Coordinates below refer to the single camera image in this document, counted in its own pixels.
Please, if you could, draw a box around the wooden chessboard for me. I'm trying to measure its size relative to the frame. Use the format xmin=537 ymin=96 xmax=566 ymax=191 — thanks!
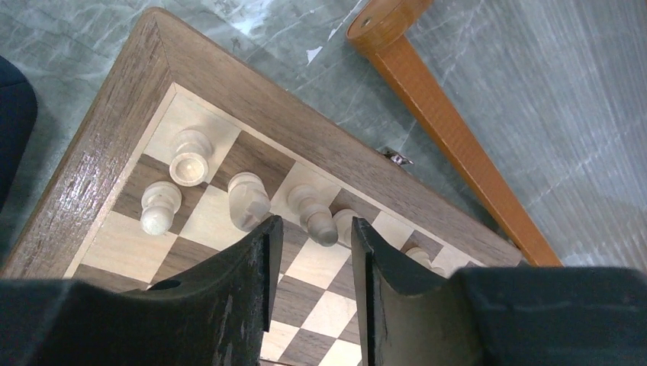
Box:
xmin=1 ymin=8 xmax=522 ymax=365

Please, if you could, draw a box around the white knight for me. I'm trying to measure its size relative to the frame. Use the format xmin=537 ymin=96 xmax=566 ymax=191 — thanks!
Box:
xmin=227 ymin=172 xmax=271 ymax=232

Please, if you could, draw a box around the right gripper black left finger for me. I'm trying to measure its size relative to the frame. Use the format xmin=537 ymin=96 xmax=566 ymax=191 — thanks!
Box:
xmin=1 ymin=215 xmax=283 ymax=365

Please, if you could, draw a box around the white bishop chess piece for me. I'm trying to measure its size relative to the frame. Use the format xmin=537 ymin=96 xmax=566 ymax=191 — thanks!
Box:
xmin=333 ymin=209 xmax=358 ymax=247

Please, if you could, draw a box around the white queen chess piece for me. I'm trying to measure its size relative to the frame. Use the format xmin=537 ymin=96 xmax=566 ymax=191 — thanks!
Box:
xmin=287 ymin=184 xmax=339 ymax=247

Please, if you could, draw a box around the dark blue tray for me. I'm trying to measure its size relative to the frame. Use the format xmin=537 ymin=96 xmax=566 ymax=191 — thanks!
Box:
xmin=1 ymin=58 xmax=38 ymax=205

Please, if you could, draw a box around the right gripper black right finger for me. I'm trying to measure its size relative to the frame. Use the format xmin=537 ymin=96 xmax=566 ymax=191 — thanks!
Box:
xmin=351 ymin=218 xmax=646 ymax=365

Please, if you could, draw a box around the white chess pawn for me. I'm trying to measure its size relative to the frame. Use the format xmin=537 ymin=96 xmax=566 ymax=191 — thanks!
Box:
xmin=140 ymin=181 xmax=182 ymax=236

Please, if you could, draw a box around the orange wooden shelf rack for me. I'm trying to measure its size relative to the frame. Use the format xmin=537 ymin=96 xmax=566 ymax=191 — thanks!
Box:
xmin=346 ymin=1 xmax=561 ymax=267

